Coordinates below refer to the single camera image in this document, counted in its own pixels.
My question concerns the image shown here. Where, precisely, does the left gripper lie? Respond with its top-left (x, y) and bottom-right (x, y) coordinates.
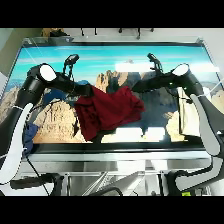
top-left (73, 83), bottom-right (97, 98)

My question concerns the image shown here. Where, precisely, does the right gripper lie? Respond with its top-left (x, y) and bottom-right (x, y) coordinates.
top-left (131, 79), bottom-right (153, 95)

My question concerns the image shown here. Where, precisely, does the dark red T-shirt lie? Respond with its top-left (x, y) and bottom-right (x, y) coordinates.
top-left (73, 85), bottom-right (146, 142)

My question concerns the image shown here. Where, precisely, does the beige garment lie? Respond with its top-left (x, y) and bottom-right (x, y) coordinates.
top-left (176, 86), bottom-right (203, 138)

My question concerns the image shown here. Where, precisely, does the blue garment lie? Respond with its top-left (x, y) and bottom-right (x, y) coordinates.
top-left (22, 121), bottom-right (36, 156)

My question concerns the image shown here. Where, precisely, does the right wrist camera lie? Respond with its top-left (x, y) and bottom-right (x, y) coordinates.
top-left (146, 52), bottom-right (165, 73)

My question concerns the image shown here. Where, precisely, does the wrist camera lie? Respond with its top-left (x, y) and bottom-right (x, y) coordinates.
top-left (62, 53), bottom-right (81, 80)
top-left (146, 52), bottom-right (165, 73)

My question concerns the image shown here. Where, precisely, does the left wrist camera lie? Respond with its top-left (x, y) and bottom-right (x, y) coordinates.
top-left (62, 53), bottom-right (81, 80)

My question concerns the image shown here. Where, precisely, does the silver frame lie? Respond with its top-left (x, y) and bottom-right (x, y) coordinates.
top-left (18, 150), bottom-right (224, 197)

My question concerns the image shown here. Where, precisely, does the black cable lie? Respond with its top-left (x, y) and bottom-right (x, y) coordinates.
top-left (23, 151), bottom-right (52, 197)

